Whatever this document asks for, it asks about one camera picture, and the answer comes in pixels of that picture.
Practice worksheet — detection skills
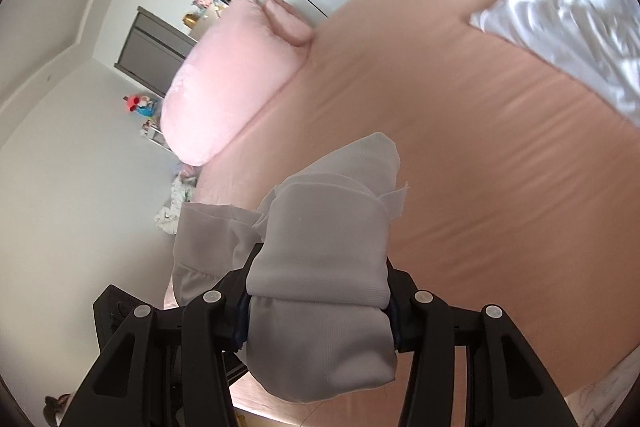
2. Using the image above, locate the patterned cloth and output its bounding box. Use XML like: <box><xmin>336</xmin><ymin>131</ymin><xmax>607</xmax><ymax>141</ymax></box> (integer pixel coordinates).
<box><xmin>152</xmin><ymin>172</ymin><xmax>198</xmax><ymax>235</ymax></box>

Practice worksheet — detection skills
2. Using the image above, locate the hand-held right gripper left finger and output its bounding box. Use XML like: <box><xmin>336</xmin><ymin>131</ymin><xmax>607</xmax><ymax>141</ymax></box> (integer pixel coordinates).
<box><xmin>59</xmin><ymin>242</ymin><xmax>266</xmax><ymax>427</ymax></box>

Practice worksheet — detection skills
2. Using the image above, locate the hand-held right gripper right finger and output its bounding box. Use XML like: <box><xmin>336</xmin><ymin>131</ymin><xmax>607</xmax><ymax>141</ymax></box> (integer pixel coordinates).
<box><xmin>385</xmin><ymin>254</ymin><xmax>573</xmax><ymax>427</ymax></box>

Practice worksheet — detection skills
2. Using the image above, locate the light blue shirt navy trim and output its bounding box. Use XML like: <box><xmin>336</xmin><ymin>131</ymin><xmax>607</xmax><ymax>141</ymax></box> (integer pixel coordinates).
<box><xmin>469</xmin><ymin>0</ymin><xmax>640</xmax><ymax>130</ymax></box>

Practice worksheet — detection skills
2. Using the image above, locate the white shirt with navy collar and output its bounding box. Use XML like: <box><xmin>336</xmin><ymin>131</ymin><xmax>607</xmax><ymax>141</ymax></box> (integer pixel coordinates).
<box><xmin>240</xmin><ymin>132</ymin><xmax>408</xmax><ymax>405</ymax></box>

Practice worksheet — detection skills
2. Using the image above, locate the red and blue toy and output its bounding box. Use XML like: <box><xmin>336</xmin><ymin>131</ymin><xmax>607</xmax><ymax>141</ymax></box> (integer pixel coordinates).
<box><xmin>124</xmin><ymin>93</ymin><xmax>160</xmax><ymax>118</ymax></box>

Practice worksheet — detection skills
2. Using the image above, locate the pink bed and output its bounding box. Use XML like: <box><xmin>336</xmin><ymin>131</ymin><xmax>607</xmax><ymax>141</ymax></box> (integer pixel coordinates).
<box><xmin>162</xmin><ymin>0</ymin><xmax>640</xmax><ymax>427</ymax></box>

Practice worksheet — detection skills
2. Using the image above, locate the pink pillow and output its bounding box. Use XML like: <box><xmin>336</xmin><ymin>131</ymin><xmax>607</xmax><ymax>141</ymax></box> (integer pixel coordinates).
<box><xmin>160</xmin><ymin>0</ymin><xmax>316</xmax><ymax>168</ymax></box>

